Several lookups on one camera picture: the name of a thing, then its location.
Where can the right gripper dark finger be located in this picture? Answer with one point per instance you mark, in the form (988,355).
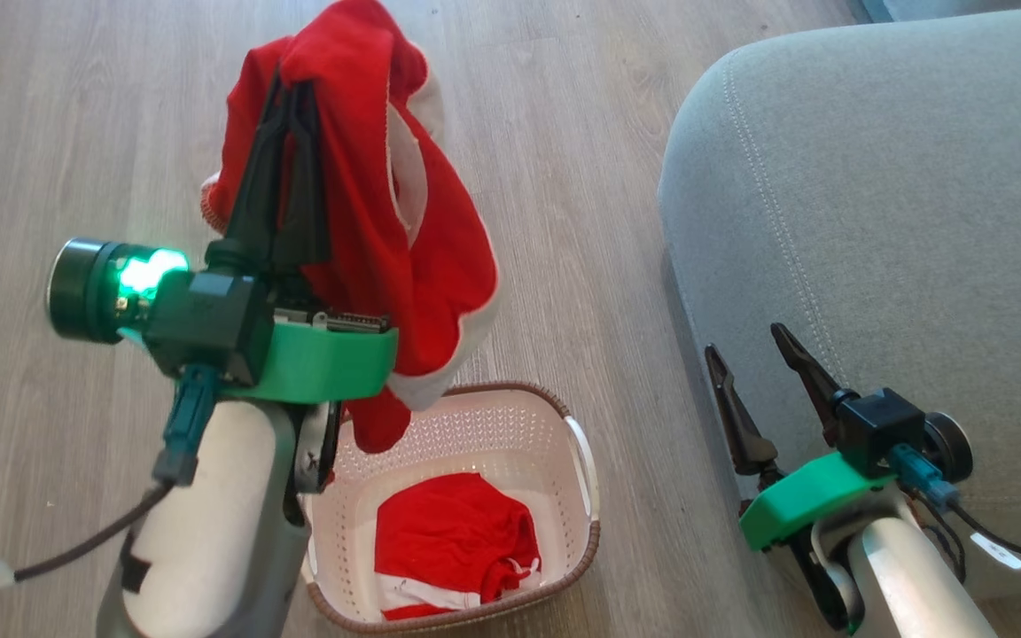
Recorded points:
(807,368)
(736,416)

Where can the right black cylinder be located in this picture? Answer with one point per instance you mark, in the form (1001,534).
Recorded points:
(949,447)

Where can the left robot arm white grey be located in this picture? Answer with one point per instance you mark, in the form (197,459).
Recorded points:
(209,532)

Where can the red garment with white lining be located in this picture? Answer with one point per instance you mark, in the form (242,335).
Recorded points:
(440,230)

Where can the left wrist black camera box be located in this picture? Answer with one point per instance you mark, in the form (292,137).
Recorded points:
(209,323)

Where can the red shorts with white stripes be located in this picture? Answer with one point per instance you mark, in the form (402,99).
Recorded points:
(448,532)

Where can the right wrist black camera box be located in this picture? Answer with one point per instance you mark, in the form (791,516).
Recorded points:
(878,430)

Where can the white perforated laundry basket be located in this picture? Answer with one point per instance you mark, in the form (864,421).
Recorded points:
(510,425)

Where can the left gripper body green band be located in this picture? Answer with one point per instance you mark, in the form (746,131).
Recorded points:
(324,363)

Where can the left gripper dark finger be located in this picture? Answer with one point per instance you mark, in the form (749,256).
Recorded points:
(258,177)
(308,195)

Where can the left black cylinder green light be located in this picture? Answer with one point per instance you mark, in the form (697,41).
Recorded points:
(89,288)

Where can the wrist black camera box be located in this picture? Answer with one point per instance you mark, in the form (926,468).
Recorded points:
(209,323)
(878,430)

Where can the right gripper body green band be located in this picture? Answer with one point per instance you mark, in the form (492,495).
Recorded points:
(803,501)

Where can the grey fabric sofa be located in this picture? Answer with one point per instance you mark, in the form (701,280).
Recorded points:
(918,177)

